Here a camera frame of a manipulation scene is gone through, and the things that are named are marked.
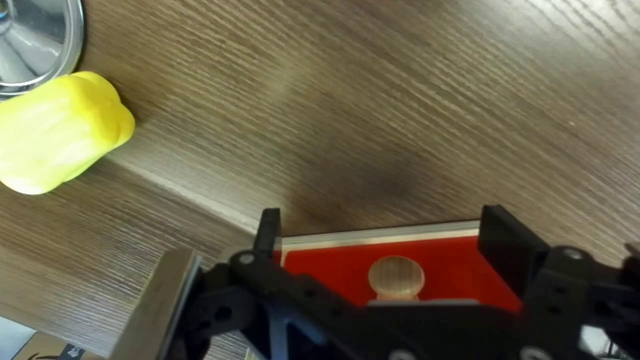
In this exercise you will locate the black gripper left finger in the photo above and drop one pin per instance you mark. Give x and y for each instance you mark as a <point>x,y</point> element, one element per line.
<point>266,233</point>

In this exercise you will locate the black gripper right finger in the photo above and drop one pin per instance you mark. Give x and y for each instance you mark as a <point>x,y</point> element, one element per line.
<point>512,252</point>

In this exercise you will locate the red drawer with wooden knob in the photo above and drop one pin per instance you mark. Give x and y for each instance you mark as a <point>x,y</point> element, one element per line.
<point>332,266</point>

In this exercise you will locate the yellow plastic toy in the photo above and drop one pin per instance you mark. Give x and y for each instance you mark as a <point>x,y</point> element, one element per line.
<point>57,133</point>

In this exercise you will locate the brown cardboard box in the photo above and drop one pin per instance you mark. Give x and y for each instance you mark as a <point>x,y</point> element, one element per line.
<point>57,347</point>

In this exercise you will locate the metal bowl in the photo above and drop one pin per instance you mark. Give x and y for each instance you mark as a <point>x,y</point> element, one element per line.
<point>32,40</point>

